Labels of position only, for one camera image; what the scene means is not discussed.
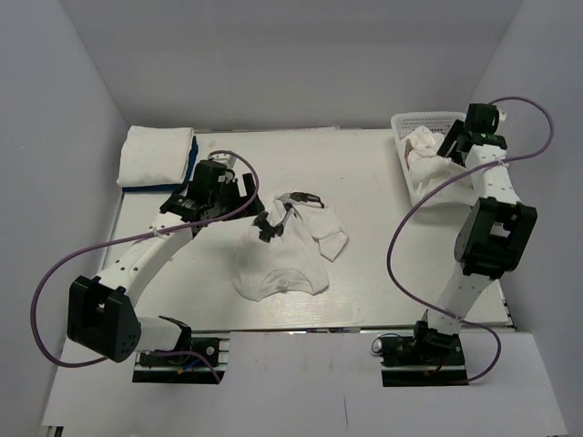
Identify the purple cable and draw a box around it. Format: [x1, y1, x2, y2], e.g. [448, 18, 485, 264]
[385, 96, 556, 381]
[29, 149, 261, 368]

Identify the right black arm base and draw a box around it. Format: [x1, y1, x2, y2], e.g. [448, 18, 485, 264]
[371, 330, 468, 388]

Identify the white red print t shirt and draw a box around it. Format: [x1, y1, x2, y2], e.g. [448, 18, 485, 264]
[401, 126, 465, 205]

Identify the folded white t shirt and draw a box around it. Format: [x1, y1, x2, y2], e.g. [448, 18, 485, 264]
[117, 126, 194, 188]

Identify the white robot print t shirt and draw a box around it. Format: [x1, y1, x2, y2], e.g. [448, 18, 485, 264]
[231, 191, 350, 302]

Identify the white plastic basket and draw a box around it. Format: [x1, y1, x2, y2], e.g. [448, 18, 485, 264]
[391, 111, 476, 206]

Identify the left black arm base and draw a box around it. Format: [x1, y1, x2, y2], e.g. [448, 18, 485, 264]
[132, 332, 230, 385]

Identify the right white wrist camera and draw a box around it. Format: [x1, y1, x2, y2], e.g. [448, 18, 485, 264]
[496, 107, 507, 123]

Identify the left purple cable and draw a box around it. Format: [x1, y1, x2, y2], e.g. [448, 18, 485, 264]
[29, 149, 261, 368]

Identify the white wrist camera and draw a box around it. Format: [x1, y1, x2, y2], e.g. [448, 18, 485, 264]
[496, 107, 507, 123]
[208, 153, 237, 169]

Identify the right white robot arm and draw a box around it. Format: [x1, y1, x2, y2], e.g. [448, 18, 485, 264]
[410, 104, 537, 365]

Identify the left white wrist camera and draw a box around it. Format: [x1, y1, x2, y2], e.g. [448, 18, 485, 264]
[208, 153, 237, 169]

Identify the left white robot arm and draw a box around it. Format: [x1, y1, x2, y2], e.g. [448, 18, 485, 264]
[67, 153, 261, 363]

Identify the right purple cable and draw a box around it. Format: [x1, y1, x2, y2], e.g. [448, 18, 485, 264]
[385, 96, 556, 381]

